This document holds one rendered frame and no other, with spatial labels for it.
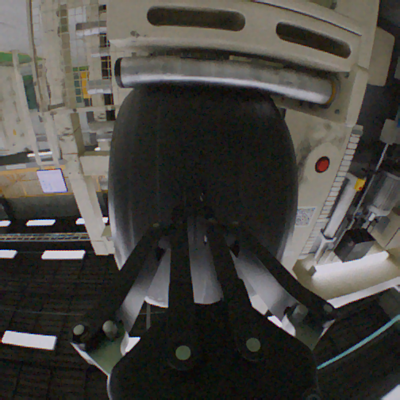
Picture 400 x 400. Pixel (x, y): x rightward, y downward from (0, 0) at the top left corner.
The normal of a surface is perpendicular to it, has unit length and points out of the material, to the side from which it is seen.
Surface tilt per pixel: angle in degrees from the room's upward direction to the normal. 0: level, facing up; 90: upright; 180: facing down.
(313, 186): 90
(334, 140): 90
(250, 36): 90
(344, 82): 90
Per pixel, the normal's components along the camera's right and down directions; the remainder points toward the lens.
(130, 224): -0.16, 0.19
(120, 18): 0.10, 0.53
